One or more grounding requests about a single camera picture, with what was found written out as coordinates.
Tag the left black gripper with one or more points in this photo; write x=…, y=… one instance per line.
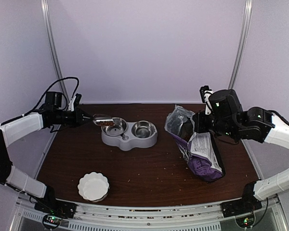
x=78, y=119

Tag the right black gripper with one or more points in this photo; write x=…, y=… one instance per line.
x=198, y=118

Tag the metal food scoop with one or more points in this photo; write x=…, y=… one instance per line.
x=103, y=120

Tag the purple puppy food bag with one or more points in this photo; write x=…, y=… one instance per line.
x=199, y=150

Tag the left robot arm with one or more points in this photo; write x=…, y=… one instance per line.
x=50, y=113

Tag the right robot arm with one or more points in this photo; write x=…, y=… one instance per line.
x=224, y=115

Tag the grey double pet feeder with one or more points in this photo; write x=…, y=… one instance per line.
x=128, y=141

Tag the left steel feeder bowl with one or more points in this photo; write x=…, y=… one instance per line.
x=119, y=127

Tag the steel feeder bowl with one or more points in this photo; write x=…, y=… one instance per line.
x=143, y=129
x=119, y=127

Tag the right steel feeder bowl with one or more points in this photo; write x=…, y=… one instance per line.
x=143, y=129

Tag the white scalloped ceramic dish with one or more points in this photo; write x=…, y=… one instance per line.
x=93, y=187

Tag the right circuit board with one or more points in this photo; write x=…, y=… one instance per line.
x=245, y=221

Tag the circuit board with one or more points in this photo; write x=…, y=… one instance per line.
x=51, y=221
x=245, y=221

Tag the left circuit board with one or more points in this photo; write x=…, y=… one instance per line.
x=51, y=221

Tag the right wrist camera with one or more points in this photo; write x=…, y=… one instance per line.
x=205, y=93

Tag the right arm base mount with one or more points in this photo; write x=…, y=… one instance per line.
x=240, y=208

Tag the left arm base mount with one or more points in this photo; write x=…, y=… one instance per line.
x=59, y=208

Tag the front aluminium rail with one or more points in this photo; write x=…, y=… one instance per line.
x=201, y=217

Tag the left aluminium frame post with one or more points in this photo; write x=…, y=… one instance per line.
x=49, y=31

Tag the aluminium frame post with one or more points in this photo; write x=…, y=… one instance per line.
x=244, y=32
x=49, y=31

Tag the right aluminium frame post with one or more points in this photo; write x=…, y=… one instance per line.
x=244, y=32

